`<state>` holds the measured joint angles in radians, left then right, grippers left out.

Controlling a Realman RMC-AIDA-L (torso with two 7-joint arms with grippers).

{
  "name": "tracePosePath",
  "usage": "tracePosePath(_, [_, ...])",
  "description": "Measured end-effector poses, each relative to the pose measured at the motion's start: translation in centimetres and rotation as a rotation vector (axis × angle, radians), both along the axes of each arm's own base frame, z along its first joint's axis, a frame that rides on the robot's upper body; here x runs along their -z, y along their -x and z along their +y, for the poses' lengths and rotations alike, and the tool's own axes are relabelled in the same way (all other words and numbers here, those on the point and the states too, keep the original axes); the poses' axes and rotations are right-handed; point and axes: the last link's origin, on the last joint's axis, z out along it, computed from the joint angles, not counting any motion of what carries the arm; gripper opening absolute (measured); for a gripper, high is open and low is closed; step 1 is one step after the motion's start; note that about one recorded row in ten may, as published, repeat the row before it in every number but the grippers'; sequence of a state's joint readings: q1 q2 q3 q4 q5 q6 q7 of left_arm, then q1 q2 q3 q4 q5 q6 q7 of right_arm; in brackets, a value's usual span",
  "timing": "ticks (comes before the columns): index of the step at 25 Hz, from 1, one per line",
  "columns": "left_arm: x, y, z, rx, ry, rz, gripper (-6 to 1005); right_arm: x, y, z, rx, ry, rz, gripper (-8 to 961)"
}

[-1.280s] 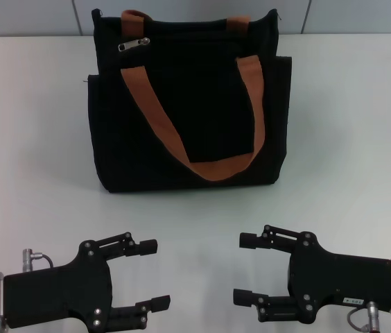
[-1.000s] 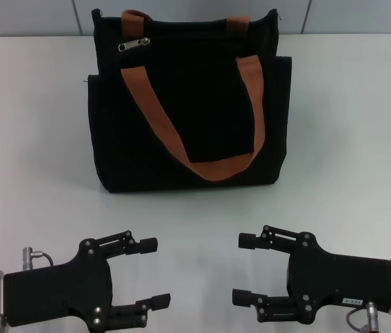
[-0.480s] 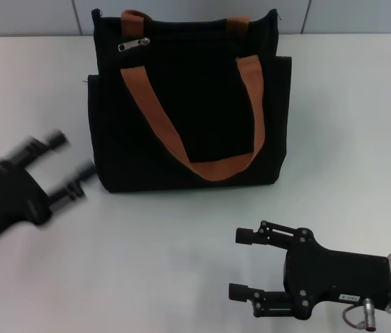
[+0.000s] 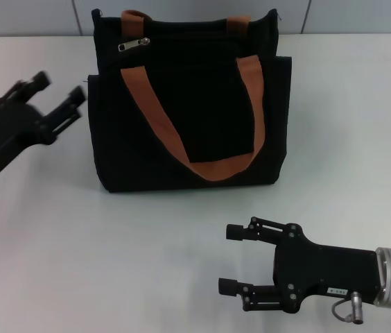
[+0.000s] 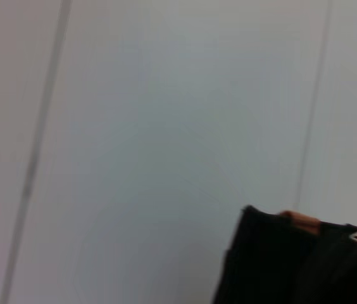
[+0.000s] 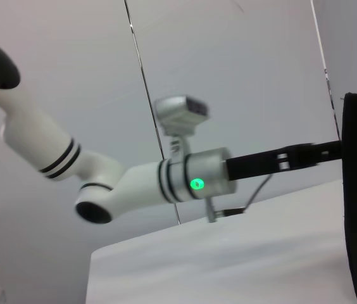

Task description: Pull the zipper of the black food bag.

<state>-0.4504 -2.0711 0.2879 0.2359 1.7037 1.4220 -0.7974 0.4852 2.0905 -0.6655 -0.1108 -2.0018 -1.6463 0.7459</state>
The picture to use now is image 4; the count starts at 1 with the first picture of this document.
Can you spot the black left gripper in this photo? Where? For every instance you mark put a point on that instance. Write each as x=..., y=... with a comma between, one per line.
x=5, y=138

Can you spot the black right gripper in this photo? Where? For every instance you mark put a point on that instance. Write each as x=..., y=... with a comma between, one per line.
x=320, y=267

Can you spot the silver zipper pull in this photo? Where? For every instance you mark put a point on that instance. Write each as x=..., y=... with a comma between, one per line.
x=133, y=45

